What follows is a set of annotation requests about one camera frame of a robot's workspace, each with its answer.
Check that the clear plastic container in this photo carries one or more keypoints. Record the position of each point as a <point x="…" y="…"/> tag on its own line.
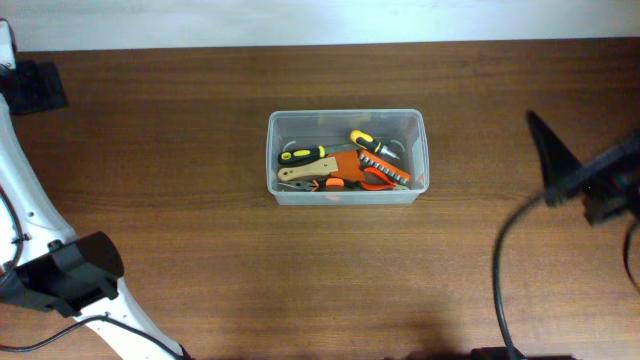
<point x="402" y="130"/>

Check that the orange scraper wooden handle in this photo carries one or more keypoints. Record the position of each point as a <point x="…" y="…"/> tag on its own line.
<point x="344" y="165"/>

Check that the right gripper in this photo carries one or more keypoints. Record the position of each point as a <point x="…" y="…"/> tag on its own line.
<point x="613" y="185"/>

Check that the yellow black handled file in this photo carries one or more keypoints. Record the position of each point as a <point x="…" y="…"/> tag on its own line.
<point x="302" y="156"/>

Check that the orange screwdriver bit holder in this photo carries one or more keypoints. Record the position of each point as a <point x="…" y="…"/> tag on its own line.
<point x="395" y="174"/>

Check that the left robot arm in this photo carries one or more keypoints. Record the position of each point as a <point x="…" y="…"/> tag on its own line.
<point x="45" y="265"/>

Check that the small red side cutters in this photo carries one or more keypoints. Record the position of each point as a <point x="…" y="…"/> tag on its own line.
<point x="376" y="180"/>

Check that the orange black needle-nose pliers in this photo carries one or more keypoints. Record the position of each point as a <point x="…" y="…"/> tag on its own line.
<point x="315" y="185"/>

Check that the yellow black stubby screwdriver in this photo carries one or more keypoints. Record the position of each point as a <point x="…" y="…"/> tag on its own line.
<point x="371" y="144"/>

